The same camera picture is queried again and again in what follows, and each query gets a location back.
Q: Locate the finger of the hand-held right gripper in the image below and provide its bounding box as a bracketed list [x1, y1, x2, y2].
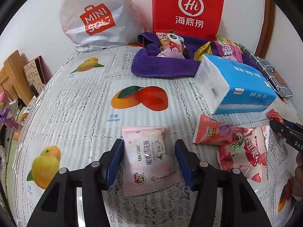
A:
[283, 119, 303, 134]
[270, 119, 303, 139]

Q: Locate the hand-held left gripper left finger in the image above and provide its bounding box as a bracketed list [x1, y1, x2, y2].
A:
[26, 138, 125, 227]

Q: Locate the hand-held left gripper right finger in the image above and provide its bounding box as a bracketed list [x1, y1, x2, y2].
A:
[175, 139, 273, 227]

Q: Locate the red candy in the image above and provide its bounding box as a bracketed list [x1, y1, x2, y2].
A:
[265, 109, 284, 124]

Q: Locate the pale pink snack packet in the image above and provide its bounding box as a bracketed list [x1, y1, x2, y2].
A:
[121, 126, 183, 197]

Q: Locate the pink yellow snack packet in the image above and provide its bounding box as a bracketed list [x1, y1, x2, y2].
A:
[211, 40, 244, 63]

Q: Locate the person's right hand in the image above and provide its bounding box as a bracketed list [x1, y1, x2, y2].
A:
[294, 151, 303, 199]

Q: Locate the orange red snack packet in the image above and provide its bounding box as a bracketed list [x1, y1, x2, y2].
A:
[192, 114, 257, 146]

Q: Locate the fruit print tablecloth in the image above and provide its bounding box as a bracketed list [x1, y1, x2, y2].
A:
[6, 44, 299, 227]

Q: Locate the grey checked cloth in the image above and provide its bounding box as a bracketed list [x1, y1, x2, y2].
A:
[238, 43, 294, 98]

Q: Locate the red white jelly packet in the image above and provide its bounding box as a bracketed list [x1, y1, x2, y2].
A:
[217, 125, 270, 182]

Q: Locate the blue tissue pack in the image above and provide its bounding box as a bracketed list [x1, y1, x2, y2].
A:
[194, 54, 277, 115]

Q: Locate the purple towel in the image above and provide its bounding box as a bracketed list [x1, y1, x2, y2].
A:
[131, 31, 249, 78]

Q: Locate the yellow chip bag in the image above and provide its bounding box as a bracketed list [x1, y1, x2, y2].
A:
[216, 36, 241, 46]

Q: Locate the panda print snack packet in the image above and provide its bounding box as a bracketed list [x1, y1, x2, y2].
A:
[157, 33, 186, 59]

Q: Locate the purple wrapped item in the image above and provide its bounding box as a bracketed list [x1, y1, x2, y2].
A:
[0, 107, 18, 133]

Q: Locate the patterned book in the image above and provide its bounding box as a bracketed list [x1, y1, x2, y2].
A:
[23, 55, 53, 97]

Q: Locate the brown white snack packet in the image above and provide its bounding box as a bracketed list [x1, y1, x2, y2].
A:
[156, 30, 176, 51]

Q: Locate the white plastic shopping bag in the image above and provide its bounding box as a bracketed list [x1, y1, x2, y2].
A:
[59, 0, 142, 52]

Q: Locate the wooden chair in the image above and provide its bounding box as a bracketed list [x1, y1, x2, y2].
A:
[0, 50, 34, 106]

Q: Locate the red Hi paper bag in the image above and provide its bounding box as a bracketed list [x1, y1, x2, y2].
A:
[151, 0, 226, 39]

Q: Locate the wooden door frame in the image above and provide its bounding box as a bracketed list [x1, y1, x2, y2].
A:
[254, 0, 276, 58]

